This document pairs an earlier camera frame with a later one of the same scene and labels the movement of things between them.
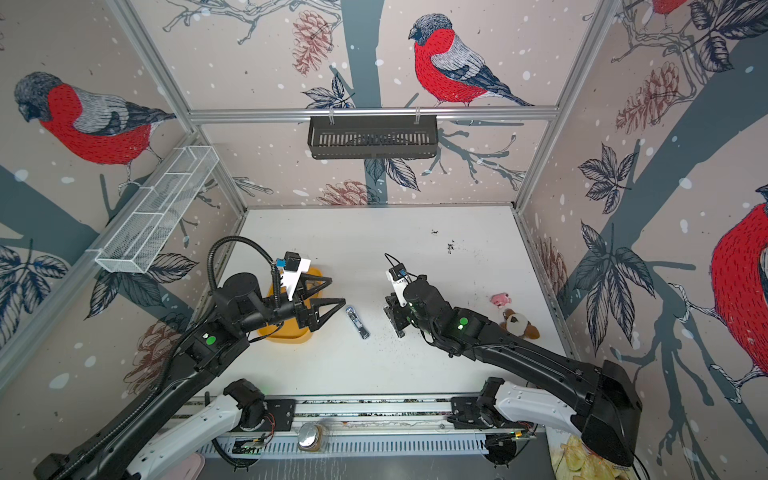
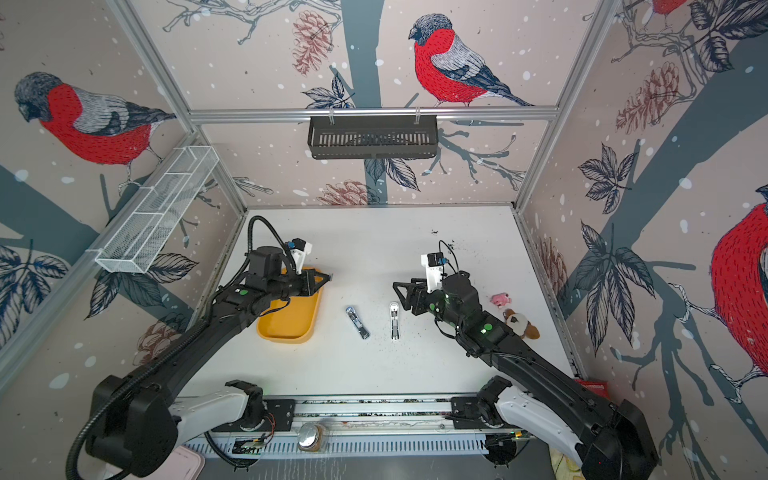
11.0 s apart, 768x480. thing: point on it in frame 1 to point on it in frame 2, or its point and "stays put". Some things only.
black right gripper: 399,320 to 417,290
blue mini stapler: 354,318 stays put
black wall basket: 372,137 stays put
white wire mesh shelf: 146,224 stays put
